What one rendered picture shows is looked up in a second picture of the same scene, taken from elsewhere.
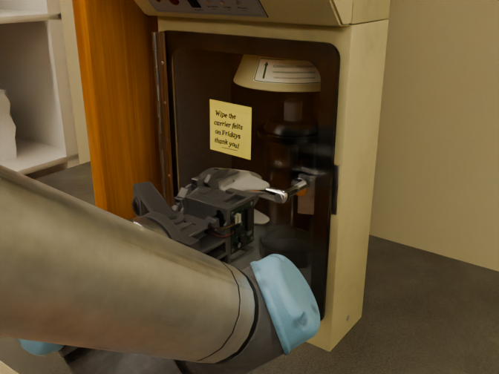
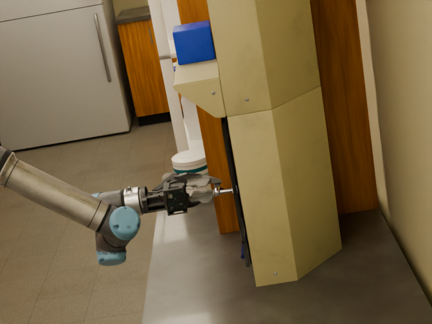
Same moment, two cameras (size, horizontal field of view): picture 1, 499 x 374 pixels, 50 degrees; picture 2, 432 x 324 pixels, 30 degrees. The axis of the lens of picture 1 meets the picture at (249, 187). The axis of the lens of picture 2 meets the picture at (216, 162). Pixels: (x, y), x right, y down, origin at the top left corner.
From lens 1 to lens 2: 1.79 m
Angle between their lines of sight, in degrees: 53
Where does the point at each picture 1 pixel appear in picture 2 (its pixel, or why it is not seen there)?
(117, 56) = not seen: hidden behind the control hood
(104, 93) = (205, 123)
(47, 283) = (29, 191)
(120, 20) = not seen: hidden behind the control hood
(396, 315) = (315, 286)
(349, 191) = (251, 197)
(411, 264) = (380, 267)
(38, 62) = not seen: hidden behind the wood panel
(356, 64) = (238, 134)
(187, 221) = (159, 193)
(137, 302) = (53, 201)
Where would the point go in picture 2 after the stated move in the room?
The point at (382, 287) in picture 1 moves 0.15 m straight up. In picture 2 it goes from (337, 272) to (330, 220)
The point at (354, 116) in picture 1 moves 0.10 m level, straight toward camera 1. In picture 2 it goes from (244, 159) to (208, 171)
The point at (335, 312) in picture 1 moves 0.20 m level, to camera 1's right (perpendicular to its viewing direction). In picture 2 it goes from (255, 263) to (308, 286)
